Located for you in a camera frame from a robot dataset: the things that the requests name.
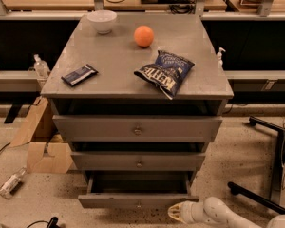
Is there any grey bottom drawer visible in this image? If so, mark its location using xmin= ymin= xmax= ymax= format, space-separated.
xmin=78 ymin=171 xmax=199 ymax=209

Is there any grey drawer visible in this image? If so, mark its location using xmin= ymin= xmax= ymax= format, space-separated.
xmin=71 ymin=151 xmax=205 ymax=171
xmin=53 ymin=115 xmax=222 ymax=143
xmin=78 ymin=171 xmax=199 ymax=209

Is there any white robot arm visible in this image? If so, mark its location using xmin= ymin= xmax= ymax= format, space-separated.
xmin=168 ymin=197 xmax=285 ymax=228

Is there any grey middle drawer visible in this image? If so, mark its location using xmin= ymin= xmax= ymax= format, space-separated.
xmin=71 ymin=151 xmax=205 ymax=171

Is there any grey drawer cabinet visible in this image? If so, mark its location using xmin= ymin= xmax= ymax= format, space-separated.
xmin=40 ymin=12 xmax=235 ymax=182

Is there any grey top drawer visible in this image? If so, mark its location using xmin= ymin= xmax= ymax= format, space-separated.
xmin=53 ymin=115 xmax=222 ymax=143

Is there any black metal stand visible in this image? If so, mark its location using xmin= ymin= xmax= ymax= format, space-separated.
xmin=228 ymin=116 xmax=285 ymax=215

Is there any blue Kettle chips bag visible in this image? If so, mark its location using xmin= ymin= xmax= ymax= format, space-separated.
xmin=134 ymin=50 xmax=195 ymax=100

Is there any brown cardboard box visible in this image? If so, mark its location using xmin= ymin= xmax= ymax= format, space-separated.
xmin=10 ymin=97 xmax=73 ymax=174

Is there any white pump dispenser bottle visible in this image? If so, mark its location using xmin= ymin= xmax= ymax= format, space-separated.
xmin=217 ymin=47 xmax=226 ymax=67

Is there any dark blue snack bar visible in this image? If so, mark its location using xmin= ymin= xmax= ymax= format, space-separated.
xmin=61 ymin=64 xmax=98 ymax=87

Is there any clear plastic bottle on floor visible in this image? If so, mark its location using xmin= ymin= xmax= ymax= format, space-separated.
xmin=0 ymin=167 xmax=27 ymax=200

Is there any orange fruit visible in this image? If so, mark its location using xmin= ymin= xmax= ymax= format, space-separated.
xmin=134 ymin=26 xmax=154 ymax=48

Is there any clear bottle on shelf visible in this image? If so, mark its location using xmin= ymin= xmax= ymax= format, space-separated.
xmin=34 ymin=54 xmax=50 ymax=79

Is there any white ceramic bowl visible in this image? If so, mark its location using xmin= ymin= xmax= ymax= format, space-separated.
xmin=87 ymin=10 xmax=117 ymax=34

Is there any wooden desk with rails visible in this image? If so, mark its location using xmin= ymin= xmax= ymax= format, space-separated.
xmin=2 ymin=0 xmax=285 ymax=15

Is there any black cable on floor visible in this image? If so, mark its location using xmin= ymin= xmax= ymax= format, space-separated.
xmin=25 ymin=216 xmax=61 ymax=228

